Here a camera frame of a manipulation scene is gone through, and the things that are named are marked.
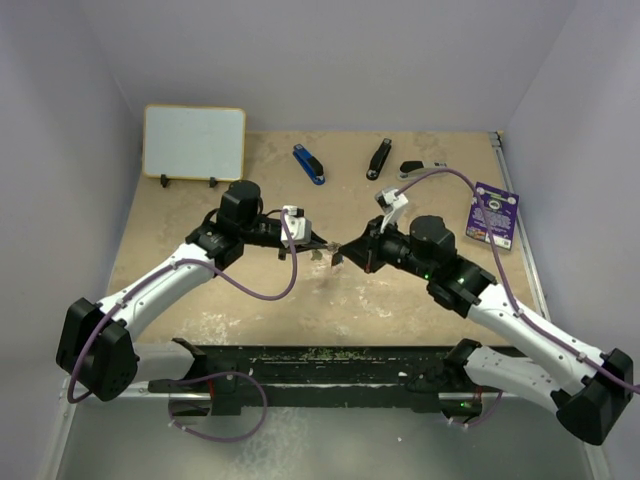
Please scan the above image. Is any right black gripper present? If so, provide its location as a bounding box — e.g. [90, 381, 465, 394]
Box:
[339, 214, 435, 281]

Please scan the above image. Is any key with black tag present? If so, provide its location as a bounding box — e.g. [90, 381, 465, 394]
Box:
[331, 252, 344, 273]

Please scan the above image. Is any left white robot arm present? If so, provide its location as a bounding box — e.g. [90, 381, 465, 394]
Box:
[56, 180, 331, 403]

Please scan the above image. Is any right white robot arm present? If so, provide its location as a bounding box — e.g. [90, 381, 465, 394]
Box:
[338, 215, 634, 446]

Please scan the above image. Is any blue stapler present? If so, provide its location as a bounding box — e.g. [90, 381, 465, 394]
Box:
[292, 144, 325, 185]

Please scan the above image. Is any grey black stapler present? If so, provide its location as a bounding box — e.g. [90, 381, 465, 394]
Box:
[396, 160, 448, 182]

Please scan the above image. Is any purple card package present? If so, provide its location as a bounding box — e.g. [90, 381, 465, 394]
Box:
[466, 182, 519, 251]

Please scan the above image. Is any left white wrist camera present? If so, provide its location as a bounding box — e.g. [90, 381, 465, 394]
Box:
[281, 205, 312, 248]

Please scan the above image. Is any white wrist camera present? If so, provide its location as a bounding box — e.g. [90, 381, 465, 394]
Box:
[281, 205, 312, 248]
[374, 187, 409, 233]

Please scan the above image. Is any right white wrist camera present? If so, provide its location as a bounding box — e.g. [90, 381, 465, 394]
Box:
[374, 187, 409, 233]

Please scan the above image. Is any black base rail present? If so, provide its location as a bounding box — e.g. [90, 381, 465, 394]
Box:
[149, 345, 497, 417]

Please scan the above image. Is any small whiteboard yellow frame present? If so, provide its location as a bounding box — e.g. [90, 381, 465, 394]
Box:
[142, 104, 246, 182]

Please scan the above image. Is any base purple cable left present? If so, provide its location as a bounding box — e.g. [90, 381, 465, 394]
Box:
[167, 369, 269, 442]

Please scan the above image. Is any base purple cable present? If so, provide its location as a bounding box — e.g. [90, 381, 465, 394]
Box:
[167, 369, 269, 442]
[447, 389, 504, 430]

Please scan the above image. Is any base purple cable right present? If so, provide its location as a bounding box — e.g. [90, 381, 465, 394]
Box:
[447, 389, 504, 430]

